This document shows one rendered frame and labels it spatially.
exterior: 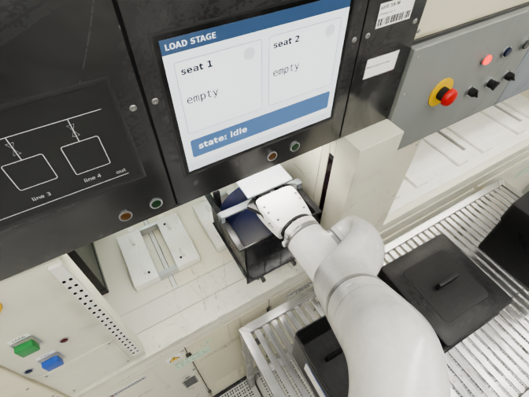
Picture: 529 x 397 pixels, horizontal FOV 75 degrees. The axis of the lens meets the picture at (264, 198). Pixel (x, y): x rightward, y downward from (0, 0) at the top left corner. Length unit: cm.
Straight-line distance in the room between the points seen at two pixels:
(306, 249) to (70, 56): 50
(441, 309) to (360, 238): 65
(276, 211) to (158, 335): 53
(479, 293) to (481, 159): 63
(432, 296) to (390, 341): 87
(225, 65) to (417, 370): 40
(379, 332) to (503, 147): 152
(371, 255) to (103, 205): 43
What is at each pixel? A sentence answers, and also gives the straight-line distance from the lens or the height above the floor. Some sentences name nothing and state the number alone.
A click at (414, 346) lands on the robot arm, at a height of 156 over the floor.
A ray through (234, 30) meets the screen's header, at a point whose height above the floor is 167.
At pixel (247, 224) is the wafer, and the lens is 94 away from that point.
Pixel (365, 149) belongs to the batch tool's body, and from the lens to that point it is 73.
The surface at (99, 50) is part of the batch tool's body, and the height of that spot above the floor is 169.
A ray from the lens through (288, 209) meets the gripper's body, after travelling 75.
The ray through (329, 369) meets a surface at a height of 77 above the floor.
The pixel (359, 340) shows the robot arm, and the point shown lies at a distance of 36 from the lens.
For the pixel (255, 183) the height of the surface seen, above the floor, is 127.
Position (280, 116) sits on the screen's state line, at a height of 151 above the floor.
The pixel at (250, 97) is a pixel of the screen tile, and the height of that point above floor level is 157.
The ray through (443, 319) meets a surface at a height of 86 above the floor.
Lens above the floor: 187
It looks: 50 degrees down
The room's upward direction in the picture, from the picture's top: straight up
